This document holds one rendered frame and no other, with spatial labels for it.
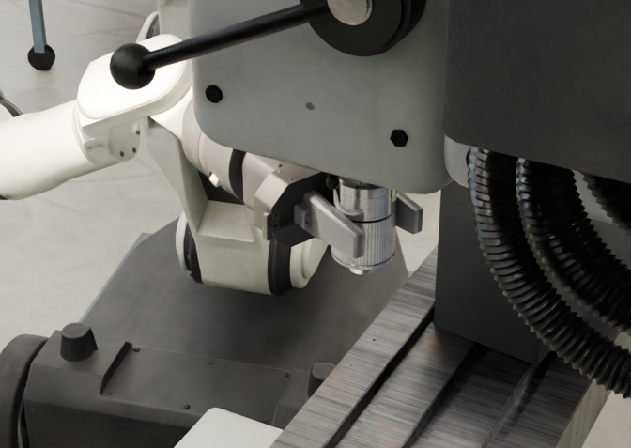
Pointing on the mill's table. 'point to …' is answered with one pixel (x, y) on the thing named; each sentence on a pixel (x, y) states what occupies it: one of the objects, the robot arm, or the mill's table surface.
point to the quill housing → (322, 88)
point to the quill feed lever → (146, 72)
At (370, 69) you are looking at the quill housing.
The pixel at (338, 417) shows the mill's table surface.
